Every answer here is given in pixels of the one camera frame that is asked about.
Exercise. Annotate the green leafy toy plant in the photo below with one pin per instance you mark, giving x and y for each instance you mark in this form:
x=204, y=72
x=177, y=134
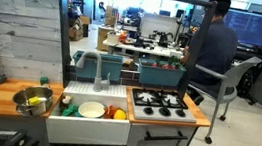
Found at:
x=173, y=60

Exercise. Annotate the seated person in dark shirt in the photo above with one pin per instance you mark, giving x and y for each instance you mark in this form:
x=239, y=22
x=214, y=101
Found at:
x=216, y=50

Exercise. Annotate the orange red toy vegetable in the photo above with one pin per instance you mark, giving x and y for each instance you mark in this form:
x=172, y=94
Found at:
x=109, y=111

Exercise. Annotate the white and brown toy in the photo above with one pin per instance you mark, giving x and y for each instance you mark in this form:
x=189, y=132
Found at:
x=66, y=99

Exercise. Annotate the white toy kitchen sink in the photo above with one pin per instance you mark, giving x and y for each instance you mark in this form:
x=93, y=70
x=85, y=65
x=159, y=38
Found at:
x=87, y=131

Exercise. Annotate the teal planter box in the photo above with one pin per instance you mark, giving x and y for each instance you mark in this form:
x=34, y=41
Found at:
x=159, y=76
x=111, y=68

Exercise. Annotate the green toy vegetable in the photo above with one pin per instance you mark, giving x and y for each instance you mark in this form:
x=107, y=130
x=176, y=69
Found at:
x=70, y=110

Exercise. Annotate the black toy kitchen frame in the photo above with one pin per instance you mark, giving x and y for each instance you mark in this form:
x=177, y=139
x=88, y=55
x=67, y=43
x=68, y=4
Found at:
x=61, y=41

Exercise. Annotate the grey office chair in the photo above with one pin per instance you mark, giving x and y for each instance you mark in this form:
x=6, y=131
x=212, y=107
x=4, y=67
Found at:
x=230, y=82

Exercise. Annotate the cardboard box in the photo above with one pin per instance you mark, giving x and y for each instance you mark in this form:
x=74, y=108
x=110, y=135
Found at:
x=77, y=31

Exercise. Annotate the yellow toy lemon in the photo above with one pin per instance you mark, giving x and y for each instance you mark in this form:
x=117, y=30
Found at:
x=119, y=115

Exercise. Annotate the small yellow toy in pot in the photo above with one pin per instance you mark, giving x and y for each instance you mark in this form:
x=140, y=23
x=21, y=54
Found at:
x=33, y=100

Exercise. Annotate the computer monitor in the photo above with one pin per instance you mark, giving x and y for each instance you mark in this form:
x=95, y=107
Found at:
x=249, y=27

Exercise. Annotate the stainless steel pot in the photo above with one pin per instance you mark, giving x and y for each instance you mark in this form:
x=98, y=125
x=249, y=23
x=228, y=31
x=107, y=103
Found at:
x=22, y=108

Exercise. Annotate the grey wood pattern back panel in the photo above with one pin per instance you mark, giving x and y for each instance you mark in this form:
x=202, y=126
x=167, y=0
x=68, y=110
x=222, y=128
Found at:
x=24, y=39

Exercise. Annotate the grey toy stove top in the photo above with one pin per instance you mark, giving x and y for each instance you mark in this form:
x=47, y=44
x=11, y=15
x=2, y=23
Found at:
x=162, y=115

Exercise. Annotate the white plate in sink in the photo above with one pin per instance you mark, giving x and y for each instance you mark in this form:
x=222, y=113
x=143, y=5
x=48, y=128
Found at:
x=91, y=109

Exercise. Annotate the light wooden cabinet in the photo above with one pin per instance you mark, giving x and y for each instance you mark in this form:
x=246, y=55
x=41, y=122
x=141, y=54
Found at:
x=102, y=37

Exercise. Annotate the grey toy kitchen faucet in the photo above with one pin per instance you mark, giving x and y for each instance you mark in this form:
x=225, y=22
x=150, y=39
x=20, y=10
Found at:
x=98, y=79

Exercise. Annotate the white work table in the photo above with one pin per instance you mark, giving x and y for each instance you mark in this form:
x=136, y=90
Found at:
x=140, y=48

